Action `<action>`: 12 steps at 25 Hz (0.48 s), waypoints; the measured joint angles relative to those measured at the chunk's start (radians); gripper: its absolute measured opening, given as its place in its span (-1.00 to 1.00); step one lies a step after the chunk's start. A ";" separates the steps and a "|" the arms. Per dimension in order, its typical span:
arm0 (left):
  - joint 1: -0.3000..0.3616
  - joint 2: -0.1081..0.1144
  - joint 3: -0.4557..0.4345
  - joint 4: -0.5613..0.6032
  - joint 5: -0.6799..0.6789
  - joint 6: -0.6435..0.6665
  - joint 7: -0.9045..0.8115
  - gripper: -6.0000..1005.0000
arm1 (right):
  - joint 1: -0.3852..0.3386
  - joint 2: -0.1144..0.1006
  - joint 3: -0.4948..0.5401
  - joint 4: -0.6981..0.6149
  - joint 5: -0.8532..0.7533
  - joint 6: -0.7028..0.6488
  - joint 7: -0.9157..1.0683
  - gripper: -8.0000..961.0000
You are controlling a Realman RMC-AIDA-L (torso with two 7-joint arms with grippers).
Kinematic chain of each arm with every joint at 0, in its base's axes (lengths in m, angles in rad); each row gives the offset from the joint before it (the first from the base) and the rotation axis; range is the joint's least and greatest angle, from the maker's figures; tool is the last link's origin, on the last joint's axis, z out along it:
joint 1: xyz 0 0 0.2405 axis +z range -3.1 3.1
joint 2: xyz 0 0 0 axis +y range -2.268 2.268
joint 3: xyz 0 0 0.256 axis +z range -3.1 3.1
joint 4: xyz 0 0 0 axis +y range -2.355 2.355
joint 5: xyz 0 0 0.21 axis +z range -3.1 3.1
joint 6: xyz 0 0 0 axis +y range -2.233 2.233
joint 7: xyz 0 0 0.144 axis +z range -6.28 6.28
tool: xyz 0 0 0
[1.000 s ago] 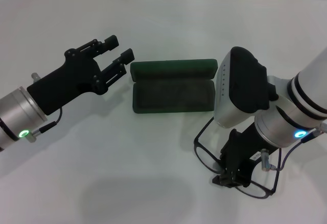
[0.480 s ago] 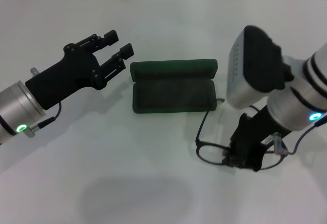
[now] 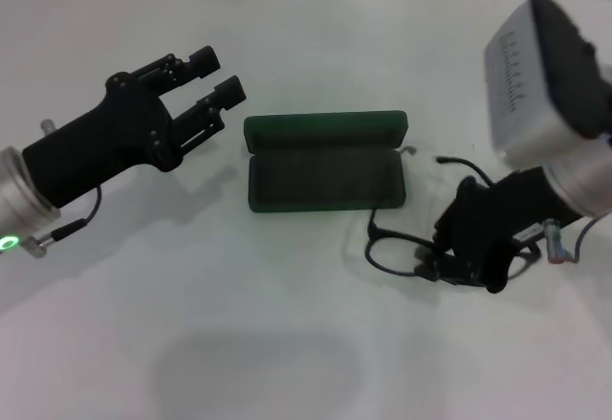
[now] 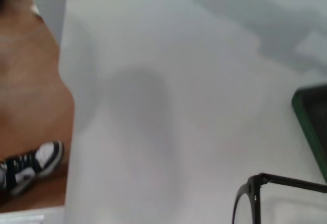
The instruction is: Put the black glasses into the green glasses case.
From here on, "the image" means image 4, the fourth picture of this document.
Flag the black glasses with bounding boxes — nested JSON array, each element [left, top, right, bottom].
[[231, 172, 327, 224]]

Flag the green glasses case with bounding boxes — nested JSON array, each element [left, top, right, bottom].
[[291, 83, 327, 184]]

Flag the black and white sneaker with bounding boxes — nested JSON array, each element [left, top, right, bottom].
[[0, 140, 65, 197]]

